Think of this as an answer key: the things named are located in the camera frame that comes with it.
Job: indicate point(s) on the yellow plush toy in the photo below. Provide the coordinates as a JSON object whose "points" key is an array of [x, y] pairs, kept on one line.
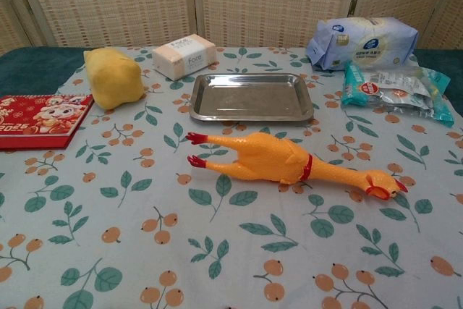
{"points": [[114, 81]]}

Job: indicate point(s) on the light blue tissue package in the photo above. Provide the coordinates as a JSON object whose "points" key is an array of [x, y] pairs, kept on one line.
{"points": [[361, 41]]}

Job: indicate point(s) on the beige face soap box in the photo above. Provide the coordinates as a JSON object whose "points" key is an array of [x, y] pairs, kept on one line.
{"points": [[181, 57]]}

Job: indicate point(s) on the teal clear snack package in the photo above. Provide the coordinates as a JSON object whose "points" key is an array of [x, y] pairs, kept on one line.
{"points": [[394, 92]]}

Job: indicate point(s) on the dark teal table cover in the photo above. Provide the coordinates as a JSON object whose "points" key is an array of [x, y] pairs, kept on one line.
{"points": [[25, 66]]}

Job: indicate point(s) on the stainless steel tray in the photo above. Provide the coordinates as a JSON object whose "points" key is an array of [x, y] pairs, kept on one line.
{"points": [[249, 97]]}

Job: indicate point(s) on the floral tablecloth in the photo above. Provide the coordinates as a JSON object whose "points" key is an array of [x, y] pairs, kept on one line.
{"points": [[144, 215]]}

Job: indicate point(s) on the orange rubber chicken toy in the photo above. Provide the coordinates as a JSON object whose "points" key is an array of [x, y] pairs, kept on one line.
{"points": [[267, 157]]}

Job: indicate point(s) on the red 2026 desk calendar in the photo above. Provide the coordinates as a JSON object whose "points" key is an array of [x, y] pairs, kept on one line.
{"points": [[40, 121]]}

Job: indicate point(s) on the woven folding screen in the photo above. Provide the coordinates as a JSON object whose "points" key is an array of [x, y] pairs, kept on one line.
{"points": [[253, 1]]}

